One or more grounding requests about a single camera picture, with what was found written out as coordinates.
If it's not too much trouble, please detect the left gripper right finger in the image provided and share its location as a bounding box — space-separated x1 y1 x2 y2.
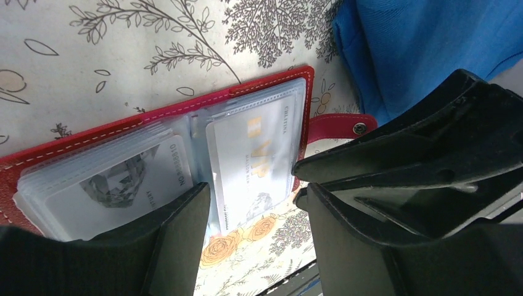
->
295 183 446 295

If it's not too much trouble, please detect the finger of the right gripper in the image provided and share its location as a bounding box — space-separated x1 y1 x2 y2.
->
355 179 522 239
293 70 522 191

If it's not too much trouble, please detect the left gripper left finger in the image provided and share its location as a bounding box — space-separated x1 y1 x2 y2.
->
94 183 210 295

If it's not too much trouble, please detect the red leather card holder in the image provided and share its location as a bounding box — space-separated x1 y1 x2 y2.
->
1 65 378 235

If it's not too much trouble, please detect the silver card left sleeve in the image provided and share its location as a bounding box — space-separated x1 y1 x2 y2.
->
44 135 194 242

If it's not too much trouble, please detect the white gold VIP card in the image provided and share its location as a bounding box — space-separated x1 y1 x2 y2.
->
205 94 299 234

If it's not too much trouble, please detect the blue folded cloth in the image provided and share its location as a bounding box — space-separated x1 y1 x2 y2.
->
332 1 522 125

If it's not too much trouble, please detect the floral patterned table mat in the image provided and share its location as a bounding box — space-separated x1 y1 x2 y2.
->
1 1 358 295

